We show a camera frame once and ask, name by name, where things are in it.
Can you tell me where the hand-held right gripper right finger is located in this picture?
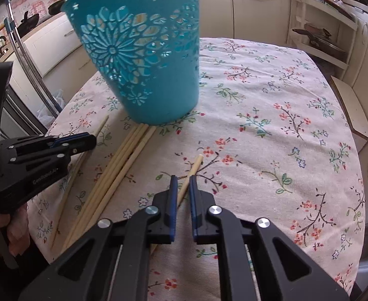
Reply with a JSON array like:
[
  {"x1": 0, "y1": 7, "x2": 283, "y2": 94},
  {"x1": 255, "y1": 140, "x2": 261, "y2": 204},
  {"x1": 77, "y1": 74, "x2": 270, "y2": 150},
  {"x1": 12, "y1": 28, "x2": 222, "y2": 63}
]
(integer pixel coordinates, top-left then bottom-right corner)
[{"x1": 189, "y1": 175, "x2": 351, "y2": 301}]

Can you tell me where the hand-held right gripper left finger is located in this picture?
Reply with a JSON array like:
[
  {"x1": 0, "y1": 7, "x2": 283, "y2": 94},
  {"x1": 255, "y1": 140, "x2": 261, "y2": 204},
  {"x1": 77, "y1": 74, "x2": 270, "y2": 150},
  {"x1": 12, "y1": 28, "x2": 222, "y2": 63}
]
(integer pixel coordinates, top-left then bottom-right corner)
[{"x1": 18, "y1": 175, "x2": 177, "y2": 301}]

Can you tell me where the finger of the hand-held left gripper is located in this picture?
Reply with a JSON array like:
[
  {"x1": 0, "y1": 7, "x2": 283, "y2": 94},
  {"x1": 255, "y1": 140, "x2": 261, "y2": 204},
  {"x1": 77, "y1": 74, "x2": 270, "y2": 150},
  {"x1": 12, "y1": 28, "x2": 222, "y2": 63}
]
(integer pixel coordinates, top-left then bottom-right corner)
[
  {"x1": 10, "y1": 137, "x2": 97, "y2": 166},
  {"x1": 0, "y1": 132, "x2": 97, "y2": 156}
]

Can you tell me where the single bamboo chopstick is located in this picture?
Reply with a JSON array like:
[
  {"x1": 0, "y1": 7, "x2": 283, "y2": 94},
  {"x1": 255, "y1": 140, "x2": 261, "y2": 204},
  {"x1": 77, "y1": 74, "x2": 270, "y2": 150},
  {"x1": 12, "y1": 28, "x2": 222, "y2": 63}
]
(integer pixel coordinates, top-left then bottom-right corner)
[
  {"x1": 50, "y1": 115, "x2": 110, "y2": 252},
  {"x1": 149, "y1": 154, "x2": 204, "y2": 255}
]

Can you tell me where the bundle of bamboo chopsticks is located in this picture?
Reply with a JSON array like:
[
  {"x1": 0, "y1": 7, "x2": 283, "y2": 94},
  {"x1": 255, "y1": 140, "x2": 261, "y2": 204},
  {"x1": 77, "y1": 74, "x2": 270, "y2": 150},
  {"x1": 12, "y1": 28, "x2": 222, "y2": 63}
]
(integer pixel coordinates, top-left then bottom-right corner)
[{"x1": 61, "y1": 123, "x2": 158, "y2": 253}]

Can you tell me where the teal perforated plastic basket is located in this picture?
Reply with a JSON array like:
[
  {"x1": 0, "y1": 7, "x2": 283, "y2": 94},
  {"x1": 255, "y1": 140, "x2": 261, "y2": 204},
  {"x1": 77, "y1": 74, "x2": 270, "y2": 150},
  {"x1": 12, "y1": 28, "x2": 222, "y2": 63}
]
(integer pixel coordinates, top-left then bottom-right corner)
[{"x1": 61, "y1": 0, "x2": 201, "y2": 125}]

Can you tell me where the person's left hand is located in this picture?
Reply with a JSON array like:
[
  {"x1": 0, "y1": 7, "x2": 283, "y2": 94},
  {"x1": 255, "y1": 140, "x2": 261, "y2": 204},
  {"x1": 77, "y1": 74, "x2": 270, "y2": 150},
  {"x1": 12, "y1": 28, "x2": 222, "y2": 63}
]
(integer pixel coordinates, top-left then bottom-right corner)
[{"x1": 0, "y1": 202, "x2": 32, "y2": 258}]

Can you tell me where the clear plastic bag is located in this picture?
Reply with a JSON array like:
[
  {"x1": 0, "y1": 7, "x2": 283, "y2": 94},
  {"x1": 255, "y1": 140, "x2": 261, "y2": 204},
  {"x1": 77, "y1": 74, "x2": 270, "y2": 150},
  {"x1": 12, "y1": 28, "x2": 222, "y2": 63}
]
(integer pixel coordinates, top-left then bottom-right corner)
[{"x1": 37, "y1": 88, "x2": 66, "y2": 120}]

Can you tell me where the floral tablecloth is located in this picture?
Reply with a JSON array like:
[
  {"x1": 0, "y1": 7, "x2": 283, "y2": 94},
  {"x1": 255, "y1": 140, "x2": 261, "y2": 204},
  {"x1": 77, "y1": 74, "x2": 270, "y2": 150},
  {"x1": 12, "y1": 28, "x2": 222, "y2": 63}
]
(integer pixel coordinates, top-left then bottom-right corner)
[{"x1": 27, "y1": 37, "x2": 367, "y2": 301}]

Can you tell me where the cream drawer cabinet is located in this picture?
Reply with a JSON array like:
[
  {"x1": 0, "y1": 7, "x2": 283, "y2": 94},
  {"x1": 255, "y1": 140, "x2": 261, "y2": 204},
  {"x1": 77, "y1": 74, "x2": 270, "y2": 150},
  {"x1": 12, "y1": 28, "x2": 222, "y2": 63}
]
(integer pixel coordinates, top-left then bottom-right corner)
[{"x1": 24, "y1": 14, "x2": 90, "y2": 77}]

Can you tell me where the black pot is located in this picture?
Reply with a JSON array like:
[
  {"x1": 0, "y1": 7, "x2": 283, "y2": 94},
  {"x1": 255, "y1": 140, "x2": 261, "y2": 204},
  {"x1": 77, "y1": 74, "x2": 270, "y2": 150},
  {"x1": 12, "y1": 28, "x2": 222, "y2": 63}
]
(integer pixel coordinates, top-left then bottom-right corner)
[{"x1": 17, "y1": 12, "x2": 40, "y2": 37}]

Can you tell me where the black wok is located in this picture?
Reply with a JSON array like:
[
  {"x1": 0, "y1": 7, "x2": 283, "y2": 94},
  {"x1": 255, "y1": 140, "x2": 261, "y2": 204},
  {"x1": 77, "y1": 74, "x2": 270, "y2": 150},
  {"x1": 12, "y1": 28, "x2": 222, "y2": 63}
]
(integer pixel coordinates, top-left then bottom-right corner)
[{"x1": 47, "y1": 0, "x2": 71, "y2": 16}]

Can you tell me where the black frying pan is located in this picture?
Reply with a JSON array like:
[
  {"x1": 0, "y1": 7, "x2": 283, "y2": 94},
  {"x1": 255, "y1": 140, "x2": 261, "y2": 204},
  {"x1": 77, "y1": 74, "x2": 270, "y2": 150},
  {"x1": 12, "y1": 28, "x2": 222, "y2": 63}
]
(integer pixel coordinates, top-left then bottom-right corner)
[{"x1": 292, "y1": 23, "x2": 348, "y2": 57}]

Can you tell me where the white trolley cart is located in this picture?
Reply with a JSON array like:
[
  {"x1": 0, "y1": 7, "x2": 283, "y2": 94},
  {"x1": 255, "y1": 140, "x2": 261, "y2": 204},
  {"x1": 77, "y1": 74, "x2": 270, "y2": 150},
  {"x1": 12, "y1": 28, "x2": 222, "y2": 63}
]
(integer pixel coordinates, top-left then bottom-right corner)
[{"x1": 285, "y1": 0, "x2": 359, "y2": 83}]

